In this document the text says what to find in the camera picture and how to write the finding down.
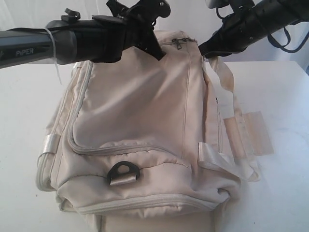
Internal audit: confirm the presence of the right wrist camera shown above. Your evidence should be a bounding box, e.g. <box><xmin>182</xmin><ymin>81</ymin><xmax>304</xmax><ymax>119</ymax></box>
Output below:
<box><xmin>205</xmin><ymin>0</ymin><xmax>229</xmax><ymax>9</ymax></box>

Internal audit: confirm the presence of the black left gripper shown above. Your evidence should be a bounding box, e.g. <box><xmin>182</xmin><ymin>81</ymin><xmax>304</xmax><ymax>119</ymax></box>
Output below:
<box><xmin>72</xmin><ymin>15</ymin><xmax>166</xmax><ymax>63</ymax></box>

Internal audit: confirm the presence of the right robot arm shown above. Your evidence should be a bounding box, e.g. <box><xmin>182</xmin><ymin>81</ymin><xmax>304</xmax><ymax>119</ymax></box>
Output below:
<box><xmin>199</xmin><ymin>0</ymin><xmax>309</xmax><ymax>58</ymax></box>

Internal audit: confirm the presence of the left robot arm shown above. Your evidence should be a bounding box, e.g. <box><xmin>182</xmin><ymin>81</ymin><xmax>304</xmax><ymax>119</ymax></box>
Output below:
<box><xmin>0</xmin><ymin>15</ymin><xmax>165</xmax><ymax>68</ymax></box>

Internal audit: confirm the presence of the black plastic D-ring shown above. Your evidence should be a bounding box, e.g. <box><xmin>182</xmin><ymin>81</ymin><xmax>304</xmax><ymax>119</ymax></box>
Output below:
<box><xmin>107</xmin><ymin>161</ymin><xmax>140</xmax><ymax>187</ymax></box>

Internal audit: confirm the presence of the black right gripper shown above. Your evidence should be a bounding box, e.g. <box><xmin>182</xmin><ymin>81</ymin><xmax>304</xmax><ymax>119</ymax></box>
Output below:
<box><xmin>198</xmin><ymin>4</ymin><xmax>270</xmax><ymax>58</ymax></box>

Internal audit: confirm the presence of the dark blue cable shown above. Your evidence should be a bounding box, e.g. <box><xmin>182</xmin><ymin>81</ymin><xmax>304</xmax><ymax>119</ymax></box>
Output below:
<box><xmin>267</xmin><ymin>26</ymin><xmax>309</xmax><ymax>53</ymax></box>

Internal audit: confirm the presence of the beige fabric duffel bag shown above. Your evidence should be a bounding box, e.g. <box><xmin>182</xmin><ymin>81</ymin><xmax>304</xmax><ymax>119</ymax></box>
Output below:
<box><xmin>36</xmin><ymin>31</ymin><xmax>273</xmax><ymax>232</ymax></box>

